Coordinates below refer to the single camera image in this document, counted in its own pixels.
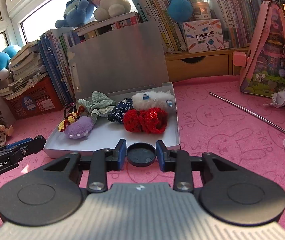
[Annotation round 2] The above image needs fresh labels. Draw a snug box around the white colourful printed box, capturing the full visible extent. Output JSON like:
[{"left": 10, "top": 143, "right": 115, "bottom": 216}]
[{"left": 183, "top": 19, "right": 225, "bottom": 53}]

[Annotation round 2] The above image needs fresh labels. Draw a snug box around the pink bunny table mat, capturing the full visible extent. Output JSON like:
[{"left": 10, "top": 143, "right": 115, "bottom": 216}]
[{"left": 0, "top": 76, "right": 285, "bottom": 229}]

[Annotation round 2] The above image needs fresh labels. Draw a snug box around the yellow red crochet keychain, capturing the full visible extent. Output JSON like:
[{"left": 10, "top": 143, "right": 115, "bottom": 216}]
[{"left": 58, "top": 105, "right": 85, "bottom": 132}]

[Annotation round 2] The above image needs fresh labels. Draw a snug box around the stack of books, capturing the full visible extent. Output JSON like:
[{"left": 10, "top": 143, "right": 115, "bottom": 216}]
[{"left": 0, "top": 40, "right": 47, "bottom": 100}]

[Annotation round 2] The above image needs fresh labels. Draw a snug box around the white fluffy plush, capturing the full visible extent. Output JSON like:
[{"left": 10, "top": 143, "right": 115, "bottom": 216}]
[{"left": 132, "top": 90, "right": 176, "bottom": 113}]

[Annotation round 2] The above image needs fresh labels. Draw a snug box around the green checkered cloth pouch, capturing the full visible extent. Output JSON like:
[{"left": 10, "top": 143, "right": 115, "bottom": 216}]
[{"left": 77, "top": 91, "right": 118, "bottom": 123}]

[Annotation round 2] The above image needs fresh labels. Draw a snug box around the wooden drawer organizer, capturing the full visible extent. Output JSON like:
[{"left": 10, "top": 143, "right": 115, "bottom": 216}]
[{"left": 165, "top": 48, "right": 248, "bottom": 82}]

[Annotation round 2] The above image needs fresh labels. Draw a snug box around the blue brocade pouch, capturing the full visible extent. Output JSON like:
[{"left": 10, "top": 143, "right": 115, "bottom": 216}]
[{"left": 107, "top": 98, "right": 133, "bottom": 124}]

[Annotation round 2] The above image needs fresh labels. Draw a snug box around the blue plush ball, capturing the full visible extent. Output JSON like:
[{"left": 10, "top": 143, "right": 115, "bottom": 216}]
[{"left": 167, "top": 0, "right": 193, "bottom": 23}]

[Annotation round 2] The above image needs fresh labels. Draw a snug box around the red crochet item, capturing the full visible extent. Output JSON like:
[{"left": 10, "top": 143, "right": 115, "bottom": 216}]
[{"left": 123, "top": 107, "right": 168, "bottom": 134}]

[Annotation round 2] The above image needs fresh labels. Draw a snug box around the blue doraemon plush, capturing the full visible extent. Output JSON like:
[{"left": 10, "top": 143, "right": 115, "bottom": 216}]
[{"left": 0, "top": 45, "right": 21, "bottom": 80}]

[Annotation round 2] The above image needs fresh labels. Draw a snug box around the purple fluffy plush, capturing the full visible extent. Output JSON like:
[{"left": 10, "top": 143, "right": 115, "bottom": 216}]
[{"left": 64, "top": 116, "right": 94, "bottom": 140}]

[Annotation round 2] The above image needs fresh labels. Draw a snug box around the black round cap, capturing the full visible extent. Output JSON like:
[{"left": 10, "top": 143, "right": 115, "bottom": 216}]
[{"left": 126, "top": 142, "right": 156, "bottom": 167}]

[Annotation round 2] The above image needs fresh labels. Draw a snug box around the red plastic basket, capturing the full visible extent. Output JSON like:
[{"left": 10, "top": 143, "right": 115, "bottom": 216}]
[{"left": 4, "top": 77, "right": 63, "bottom": 120}]

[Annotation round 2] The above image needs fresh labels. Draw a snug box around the metal rod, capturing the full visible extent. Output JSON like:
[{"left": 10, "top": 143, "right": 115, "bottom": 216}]
[{"left": 209, "top": 92, "right": 285, "bottom": 134}]

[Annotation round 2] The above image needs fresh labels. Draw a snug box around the silver open box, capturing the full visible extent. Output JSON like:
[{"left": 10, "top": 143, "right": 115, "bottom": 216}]
[{"left": 44, "top": 22, "right": 181, "bottom": 159}]

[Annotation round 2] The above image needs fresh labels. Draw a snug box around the blue stitch plush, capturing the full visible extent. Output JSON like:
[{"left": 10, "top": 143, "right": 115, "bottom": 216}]
[{"left": 55, "top": 0, "right": 95, "bottom": 28}]

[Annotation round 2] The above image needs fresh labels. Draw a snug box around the white origami paper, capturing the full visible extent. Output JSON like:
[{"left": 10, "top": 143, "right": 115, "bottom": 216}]
[{"left": 264, "top": 90, "right": 285, "bottom": 108}]

